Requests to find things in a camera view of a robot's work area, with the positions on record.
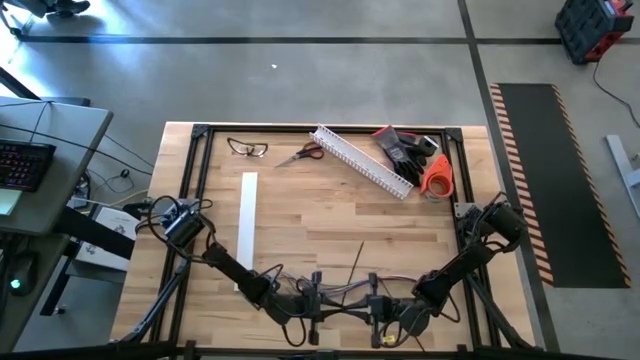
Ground red-handled scissors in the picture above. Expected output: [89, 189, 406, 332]
[273, 140, 326, 169]

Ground black aluminium table frame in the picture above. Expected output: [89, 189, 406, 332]
[112, 122, 539, 360]

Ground black and red tool case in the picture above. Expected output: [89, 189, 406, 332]
[554, 0, 635, 65]

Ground black left wrist camera cable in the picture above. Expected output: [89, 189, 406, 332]
[249, 263, 308, 348]

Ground black desk cable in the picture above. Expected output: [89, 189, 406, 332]
[0, 122, 154, 176]

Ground black computer mouse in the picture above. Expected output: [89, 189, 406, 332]
[7, 249, 39, 298]

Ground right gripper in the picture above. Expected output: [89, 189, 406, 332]
[349, 272, 401, 350]

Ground clear safety glasses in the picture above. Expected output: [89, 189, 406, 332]
[226, 137, 270, 159]

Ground white flat duct cover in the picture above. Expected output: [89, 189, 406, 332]
[233, 171, 260, 293]

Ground black backlit keyboard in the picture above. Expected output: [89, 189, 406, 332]
[0, 139, 58, 193]

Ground black floor power cable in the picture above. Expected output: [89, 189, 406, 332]
[591, 54, 640, 129]

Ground white box with logo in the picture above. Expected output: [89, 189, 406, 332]
[74, 205, 142, 272]

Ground grey metal bar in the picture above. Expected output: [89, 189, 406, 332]
[605, 133, 640, 221]

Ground grey desk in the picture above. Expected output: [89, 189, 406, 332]
[0, 96, 115, 354]

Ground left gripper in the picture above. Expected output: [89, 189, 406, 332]
[294, 272, 351, 347]

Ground black tape roll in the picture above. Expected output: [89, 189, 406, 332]
[417, 134, 441, 157]

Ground black hazard-striped floor mat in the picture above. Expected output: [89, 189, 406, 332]
[489, 82, 632, 289]

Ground black desk leg bar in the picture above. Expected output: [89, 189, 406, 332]
[39, 205, 137, 317]

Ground person's foot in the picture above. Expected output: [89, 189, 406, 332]
[44, 0, 92, 17]

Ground pale green notepad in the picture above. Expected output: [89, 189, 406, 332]
[0, 187, 24, 217]

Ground black red-cuffed work glove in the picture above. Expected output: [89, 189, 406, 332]
[394, 130, 430, 188]
[370, 124, 427, 174]

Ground white slotted cable duct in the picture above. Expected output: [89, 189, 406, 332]
[309, 123, 415, 201]

